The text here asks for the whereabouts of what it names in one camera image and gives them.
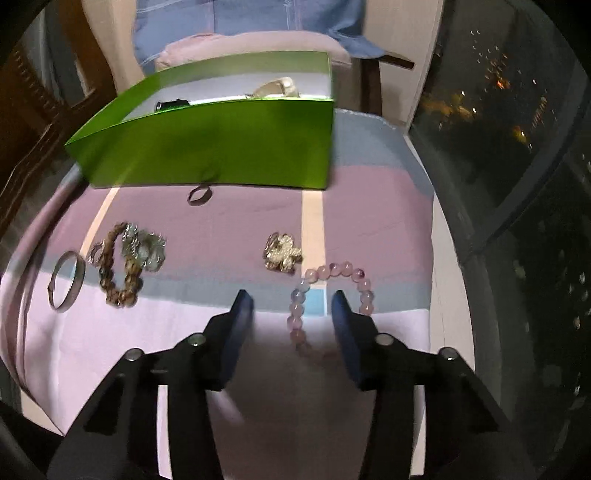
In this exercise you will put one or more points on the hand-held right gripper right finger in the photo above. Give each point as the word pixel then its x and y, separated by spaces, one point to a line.
pixel 343 323

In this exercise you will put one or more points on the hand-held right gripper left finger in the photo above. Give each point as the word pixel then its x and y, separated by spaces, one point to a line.
pixel 242 314

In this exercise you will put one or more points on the green cardboard box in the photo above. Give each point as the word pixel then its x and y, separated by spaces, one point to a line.
pixel 207 138

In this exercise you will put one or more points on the gold flower brooch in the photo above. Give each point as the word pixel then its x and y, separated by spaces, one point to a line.
pixel 281 253

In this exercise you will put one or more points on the pink grey striped cloth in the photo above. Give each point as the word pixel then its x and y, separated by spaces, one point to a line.
pixel 231 221

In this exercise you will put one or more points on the silver bangle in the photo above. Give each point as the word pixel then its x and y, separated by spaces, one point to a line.
pixel 79 278

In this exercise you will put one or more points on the dark wooden bench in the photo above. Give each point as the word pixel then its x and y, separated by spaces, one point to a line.
pixel 370 83

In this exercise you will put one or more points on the glass window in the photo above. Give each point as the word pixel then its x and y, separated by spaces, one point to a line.
pixel 517 138

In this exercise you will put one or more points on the pink cushion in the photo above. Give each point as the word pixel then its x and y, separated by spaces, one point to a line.
pixel 231 46

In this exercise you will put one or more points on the carved wooden chair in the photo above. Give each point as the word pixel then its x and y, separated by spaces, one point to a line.
pixel 27 138

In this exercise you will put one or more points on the blue plaid cloth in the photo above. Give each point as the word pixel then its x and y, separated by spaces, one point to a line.
pixel 231 14

